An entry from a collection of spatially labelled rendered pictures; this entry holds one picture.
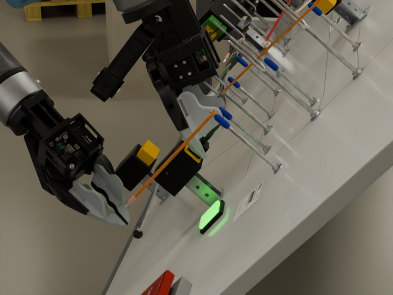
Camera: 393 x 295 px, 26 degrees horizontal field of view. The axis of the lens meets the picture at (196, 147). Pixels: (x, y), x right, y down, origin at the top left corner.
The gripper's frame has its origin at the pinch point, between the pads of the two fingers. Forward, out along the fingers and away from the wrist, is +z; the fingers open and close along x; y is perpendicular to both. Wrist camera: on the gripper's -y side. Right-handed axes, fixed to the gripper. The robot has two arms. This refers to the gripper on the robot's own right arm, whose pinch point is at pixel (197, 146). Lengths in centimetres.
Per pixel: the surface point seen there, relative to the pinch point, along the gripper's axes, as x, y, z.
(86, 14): 450, -130, 10
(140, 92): 311, -84, 47
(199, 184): -1.1, -1.7, 4.7
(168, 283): -23.7, -4.2, 6.7
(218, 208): -6.8, 0.6, 6.8
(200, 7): 93, -6, -6
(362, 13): 15.4, 26.6, -4.7
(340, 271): 33, 7, 41
